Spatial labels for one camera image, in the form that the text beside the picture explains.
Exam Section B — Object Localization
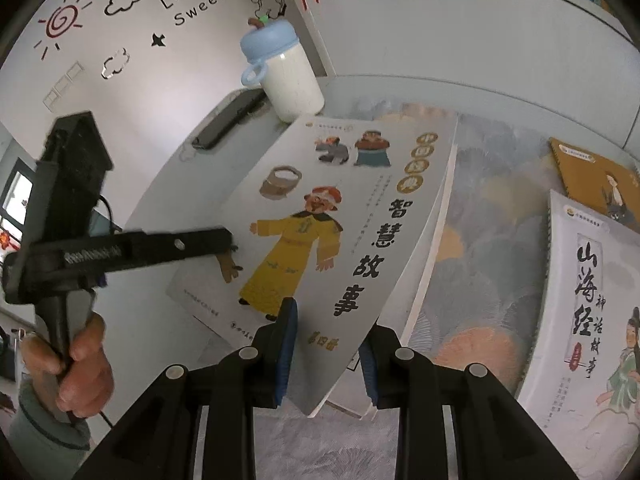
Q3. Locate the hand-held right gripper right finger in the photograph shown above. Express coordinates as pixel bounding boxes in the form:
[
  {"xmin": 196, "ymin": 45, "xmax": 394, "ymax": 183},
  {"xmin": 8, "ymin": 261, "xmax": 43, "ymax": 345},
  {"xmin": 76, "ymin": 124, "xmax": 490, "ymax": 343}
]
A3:
[{"xmin": 358, "ymin": 326, "xmax": 582, "ymax": 480}]

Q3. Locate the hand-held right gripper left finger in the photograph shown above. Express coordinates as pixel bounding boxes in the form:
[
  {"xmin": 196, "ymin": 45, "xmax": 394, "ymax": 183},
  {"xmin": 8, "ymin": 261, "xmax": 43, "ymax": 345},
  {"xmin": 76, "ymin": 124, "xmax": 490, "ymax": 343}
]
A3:
[{"xmin": 71, "ymin": 297, "xmax": 298, "ymax": 480}]

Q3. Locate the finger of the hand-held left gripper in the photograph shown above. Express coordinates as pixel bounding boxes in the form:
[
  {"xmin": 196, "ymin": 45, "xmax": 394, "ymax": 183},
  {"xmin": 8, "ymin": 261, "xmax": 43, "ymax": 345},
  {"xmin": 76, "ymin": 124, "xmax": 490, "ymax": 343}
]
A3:
[{"xmin": 125, "ymin": 227, "xmax": 235, "ymax": 274}]

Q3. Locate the white book with yellow-robed man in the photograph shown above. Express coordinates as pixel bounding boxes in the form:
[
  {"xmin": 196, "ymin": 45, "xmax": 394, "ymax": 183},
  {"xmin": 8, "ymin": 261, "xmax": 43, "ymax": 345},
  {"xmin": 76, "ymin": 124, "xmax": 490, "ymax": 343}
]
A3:
[{"xmin": 166, "ymin": 114, "xmax": 460, "ymax": 421}]

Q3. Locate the brown book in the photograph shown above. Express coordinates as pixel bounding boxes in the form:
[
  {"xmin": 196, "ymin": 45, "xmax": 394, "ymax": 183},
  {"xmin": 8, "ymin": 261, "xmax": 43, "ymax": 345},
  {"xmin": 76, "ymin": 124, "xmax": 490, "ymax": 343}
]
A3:
[{"xmin": 548, "ymin": 136, "xmax": 640, "ymax": 235}]

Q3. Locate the person's left forearm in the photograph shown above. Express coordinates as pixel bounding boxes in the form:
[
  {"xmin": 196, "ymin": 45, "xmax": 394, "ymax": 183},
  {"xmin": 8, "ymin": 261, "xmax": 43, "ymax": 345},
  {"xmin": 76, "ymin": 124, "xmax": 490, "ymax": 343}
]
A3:
[{"xmin": 7, "ymin": 390, "xmax": 93, "ymax": 453}]

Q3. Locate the person's left hand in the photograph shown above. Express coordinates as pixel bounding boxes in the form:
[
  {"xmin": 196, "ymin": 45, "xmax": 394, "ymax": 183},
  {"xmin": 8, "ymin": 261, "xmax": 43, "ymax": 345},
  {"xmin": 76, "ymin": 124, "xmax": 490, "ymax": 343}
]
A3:
[{"xmin": 20, "ymin": 312, "xmax": 115, "ymax": 421}]

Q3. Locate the window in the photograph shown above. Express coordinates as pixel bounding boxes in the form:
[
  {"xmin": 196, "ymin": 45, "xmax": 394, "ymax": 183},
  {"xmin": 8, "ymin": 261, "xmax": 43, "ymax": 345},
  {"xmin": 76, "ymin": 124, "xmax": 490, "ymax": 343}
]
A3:
[{"xmin": 0, "ymin": 157, "xmax": 37, "ymax": 261}]

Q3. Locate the black flat case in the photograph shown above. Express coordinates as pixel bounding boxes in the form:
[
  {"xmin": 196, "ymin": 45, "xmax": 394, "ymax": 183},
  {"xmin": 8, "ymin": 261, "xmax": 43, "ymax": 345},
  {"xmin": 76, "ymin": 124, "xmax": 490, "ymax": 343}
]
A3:
[{"xmin": 192, "ymin": 87, "xmax": 268, "ymax": 150}]

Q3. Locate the white book with green-robed figure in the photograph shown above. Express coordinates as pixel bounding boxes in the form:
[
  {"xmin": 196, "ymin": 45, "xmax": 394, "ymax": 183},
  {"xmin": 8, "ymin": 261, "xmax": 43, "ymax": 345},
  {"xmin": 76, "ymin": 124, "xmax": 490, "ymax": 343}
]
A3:
[{"xmin": 515, "ymin": 189, "xmax": 640, "ymax": 480}]

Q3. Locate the white bottle with blue lid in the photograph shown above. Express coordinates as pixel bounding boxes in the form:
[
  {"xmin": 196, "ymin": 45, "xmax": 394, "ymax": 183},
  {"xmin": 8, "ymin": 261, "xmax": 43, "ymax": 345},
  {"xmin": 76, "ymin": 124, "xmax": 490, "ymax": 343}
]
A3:
[{"xmin": 240, "ymin": 15, "xmax": 326, "ymax": 123}]

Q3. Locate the white bookshelf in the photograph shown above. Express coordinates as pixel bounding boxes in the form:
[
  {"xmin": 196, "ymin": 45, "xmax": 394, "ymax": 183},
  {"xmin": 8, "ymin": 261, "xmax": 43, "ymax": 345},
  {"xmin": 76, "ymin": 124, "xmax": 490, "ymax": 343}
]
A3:
[{"xmin": 272, "ymin": 0, "xmax": 640, "ymax": 161}]

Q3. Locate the black cable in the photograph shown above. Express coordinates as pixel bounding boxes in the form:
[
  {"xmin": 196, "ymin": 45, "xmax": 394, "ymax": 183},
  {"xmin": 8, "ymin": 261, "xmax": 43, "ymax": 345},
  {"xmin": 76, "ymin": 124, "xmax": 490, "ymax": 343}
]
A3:
[{"xmin": 95, "ymin": 195, "xmax": 123, "ymax": 233}]

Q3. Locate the white wall socket panel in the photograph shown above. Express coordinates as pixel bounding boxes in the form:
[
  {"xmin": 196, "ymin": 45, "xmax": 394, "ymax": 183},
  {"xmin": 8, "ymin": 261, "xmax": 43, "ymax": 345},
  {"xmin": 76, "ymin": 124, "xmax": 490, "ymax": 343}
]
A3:
[{"xmin": 42, "ymin": 60, "xmax": 86, "ymax": 111}]

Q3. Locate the black cloud wall decal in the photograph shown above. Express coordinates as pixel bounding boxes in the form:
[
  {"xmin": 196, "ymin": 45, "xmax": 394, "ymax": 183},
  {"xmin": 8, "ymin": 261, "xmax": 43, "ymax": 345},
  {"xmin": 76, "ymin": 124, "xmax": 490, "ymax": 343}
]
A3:
[
  {"xmin": 104, "ymin": 0, "xmax": 144, "ymax": 17},
  {"xmin": 102, "ymin": 48, "xmax": 131, "ymax": 80}
]

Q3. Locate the red sun wall decal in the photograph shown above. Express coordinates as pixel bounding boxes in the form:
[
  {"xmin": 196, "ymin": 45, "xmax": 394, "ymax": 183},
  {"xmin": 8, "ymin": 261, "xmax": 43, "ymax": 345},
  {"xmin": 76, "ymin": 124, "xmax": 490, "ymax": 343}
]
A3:
[{"xmin": 34, "ymin": 2, "xmax": 94, "ymax": 62}]

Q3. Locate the black lettering wall decal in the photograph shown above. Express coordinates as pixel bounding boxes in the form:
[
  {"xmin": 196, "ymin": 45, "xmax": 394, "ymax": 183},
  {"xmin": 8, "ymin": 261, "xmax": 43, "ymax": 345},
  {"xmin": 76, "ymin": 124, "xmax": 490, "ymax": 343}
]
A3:
[{"xmin": 160, "ymin": 0, "xmax": 227, "ymax": 28}]

